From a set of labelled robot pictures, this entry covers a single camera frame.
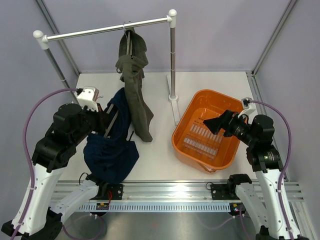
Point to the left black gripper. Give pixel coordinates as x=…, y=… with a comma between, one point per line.
x=102, y=117

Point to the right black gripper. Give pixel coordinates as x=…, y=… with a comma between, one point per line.
x=226, y=121

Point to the grey hanger with metal hook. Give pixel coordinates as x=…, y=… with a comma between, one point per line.
x=109, y=116

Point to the navy blue shorts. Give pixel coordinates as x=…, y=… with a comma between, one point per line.
x=112, y=158

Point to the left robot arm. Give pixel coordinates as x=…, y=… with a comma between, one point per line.
x=37, y=218

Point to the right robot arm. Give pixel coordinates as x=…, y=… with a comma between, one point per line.
x=272, y=217

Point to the olive green shorts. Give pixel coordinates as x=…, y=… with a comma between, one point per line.
x=131, y=68

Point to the grey hanger under olive shorts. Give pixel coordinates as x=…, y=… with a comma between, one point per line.
x=127, y=34

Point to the orange plastic basket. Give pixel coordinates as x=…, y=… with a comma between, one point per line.
x=194, y=144

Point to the white clothes rack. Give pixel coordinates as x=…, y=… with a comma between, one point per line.
x=43, y=41

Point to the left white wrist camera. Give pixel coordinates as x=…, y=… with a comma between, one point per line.
x=87, y=98

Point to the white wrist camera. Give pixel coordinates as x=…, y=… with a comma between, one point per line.
x=248, y=107
x=87, y=98

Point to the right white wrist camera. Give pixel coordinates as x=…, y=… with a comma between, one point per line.
x=248, y=107

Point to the aluminium mounting rail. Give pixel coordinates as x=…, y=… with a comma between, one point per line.
x=168, y=191

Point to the white slotted cable duct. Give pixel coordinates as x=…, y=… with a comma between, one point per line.
x=155, y=207

